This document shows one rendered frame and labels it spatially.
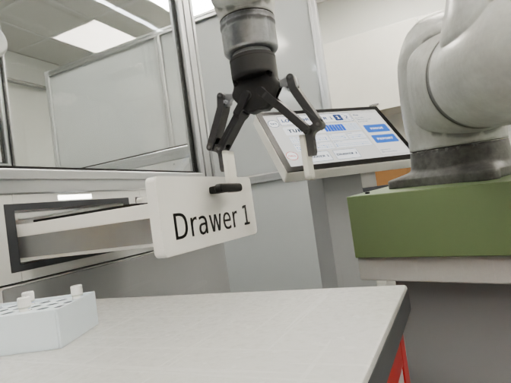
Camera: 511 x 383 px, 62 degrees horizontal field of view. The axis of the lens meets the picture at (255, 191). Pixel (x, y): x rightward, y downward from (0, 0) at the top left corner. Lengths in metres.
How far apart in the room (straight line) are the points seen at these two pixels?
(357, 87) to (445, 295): 3.33
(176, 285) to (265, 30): 0.67
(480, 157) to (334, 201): 0.84
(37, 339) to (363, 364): 0.31
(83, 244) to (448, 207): 0.54
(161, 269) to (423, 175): 0.64
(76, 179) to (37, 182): 0.09
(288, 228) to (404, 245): 1.68
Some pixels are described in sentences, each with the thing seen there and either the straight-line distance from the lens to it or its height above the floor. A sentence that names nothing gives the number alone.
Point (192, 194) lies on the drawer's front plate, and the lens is 0.64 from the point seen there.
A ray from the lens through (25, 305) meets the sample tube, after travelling 0.51.
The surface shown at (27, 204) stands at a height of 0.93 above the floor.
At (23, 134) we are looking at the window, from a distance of 0.87.
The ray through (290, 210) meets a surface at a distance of 2.32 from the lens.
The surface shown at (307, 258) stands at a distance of 2.33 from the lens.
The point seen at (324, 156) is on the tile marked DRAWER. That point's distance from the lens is 1.41.
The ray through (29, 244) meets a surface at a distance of 0.79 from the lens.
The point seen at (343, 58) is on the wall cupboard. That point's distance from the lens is 4.05.
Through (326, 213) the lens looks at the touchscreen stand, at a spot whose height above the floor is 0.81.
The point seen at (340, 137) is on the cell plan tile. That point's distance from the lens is 1.52.
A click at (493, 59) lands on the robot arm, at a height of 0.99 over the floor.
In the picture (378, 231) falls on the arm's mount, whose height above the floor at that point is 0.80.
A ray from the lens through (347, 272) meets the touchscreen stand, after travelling 1.53.
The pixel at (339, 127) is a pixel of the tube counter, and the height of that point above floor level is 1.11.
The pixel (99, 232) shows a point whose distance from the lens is 0.67.
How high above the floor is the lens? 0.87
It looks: 2 degrees up
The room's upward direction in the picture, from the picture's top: 8 degrees counter-clockwise
